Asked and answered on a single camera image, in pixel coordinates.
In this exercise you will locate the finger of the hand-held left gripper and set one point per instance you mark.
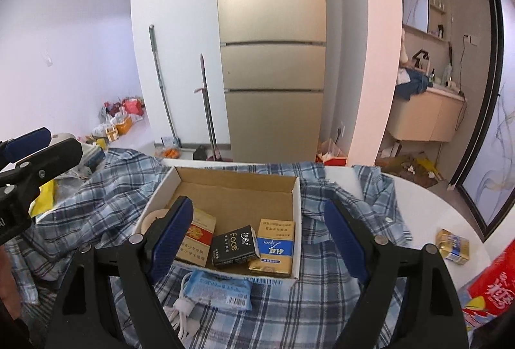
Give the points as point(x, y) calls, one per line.
point(48, 160)
point(30, 140)

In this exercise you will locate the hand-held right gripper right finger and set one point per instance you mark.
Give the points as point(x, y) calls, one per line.
point(346, 240)

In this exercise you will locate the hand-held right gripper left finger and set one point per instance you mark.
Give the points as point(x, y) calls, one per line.
point(169, 240)

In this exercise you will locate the red gold cigarette pack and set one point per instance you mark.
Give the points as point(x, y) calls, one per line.
point(199, 240)

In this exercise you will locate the small black box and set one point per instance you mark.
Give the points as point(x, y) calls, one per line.
point(235, 246)

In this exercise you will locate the blue tissue pack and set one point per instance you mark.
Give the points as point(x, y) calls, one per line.
point(219, 288)

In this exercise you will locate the gold pack with blue label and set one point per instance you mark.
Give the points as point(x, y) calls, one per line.
point(273, 248)

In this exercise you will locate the white cardboard box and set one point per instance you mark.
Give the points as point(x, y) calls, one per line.
point(237, 188)

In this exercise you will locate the yellow plastic bag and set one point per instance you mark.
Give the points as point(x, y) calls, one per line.
point(44, 198)

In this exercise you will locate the orange plastic bag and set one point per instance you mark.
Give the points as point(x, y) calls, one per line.
point(122, 126)

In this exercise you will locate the red white carton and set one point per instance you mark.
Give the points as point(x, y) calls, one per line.
point(334, 157)

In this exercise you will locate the blue plaid shirt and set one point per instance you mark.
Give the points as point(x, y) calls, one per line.
point(281, 313)

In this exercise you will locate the red plastic bag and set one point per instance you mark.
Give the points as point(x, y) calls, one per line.
point(130, 105)

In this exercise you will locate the flattened brown cardboard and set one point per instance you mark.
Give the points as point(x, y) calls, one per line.
point(414, 166)

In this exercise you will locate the crumpled gold pack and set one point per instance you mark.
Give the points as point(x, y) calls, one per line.
point(452, 246)

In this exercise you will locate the beige vanity cabinet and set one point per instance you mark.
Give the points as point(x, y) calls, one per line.
point(426, 115)

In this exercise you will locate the red snack bag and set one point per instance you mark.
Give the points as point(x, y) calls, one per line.
point(493, 288)

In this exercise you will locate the blue clothes heap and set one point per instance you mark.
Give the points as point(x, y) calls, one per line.
point(410, 83)

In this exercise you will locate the white hair dryer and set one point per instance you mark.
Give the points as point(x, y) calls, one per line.
point(450, 84)

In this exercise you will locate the black faucet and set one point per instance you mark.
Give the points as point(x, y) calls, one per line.
point(420, 57)

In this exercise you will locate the printed glass sliding door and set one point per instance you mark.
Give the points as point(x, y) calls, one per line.
point(495, 91)

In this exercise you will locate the gold refrigerator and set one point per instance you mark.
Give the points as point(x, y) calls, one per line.
point(269, 11)

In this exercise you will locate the white wall socket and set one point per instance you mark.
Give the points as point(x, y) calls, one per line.
point(341, 130)
point(471, 38)

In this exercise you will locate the wooden wall shelf niche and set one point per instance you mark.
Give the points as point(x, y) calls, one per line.
point(438, 7)

